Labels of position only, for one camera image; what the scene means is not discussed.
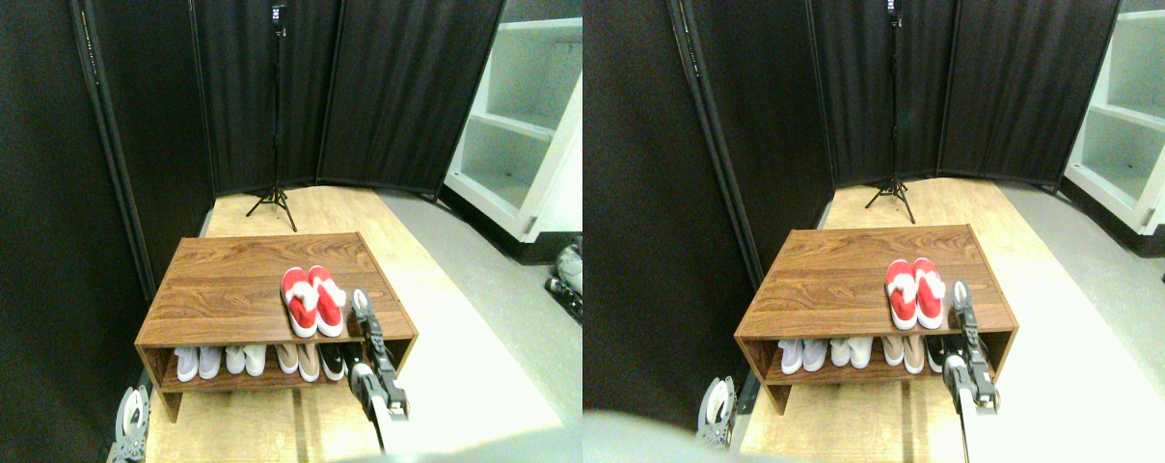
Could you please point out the red shoe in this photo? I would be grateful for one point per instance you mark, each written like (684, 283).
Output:
(930, 293)
(300, 304)
(902, 295)
(328, 301)

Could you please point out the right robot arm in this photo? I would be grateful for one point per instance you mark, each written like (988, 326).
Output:
(978, 415)
(385, 405)

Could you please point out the black shoe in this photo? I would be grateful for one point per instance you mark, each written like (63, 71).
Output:
(332, 365)
(935, 355)

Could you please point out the beige shoe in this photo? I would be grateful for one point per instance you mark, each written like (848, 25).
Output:
(892, 351)
(286, 361)
(914, 355)
(310, 365)

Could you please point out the white shoe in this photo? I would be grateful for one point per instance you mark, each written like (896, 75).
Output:
(235, 361)
(839, 352)
(861, 352)
(256, 362)

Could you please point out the pale lilac shoe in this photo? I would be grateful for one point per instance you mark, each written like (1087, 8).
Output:
(791, 358)
(210, 364)
(813, 355)
(187, 367)

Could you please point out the brown shoe rack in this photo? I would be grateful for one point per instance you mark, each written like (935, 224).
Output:
(814, 289)
(216, 289)

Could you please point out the white and black machine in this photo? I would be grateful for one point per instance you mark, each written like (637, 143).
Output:
(571, 269)

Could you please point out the white shelf unit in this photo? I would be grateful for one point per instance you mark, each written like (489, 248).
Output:
(505, 164)
(1123, 154)

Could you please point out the grey curtain stand foot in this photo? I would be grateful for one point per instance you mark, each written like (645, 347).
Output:
(748, 405)

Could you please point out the black tripod stand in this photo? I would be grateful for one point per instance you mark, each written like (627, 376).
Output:
(895, 96)
(278, 96)

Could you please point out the black curtain stand pole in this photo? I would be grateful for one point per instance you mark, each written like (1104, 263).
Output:
(115, 145)
(717, 145)

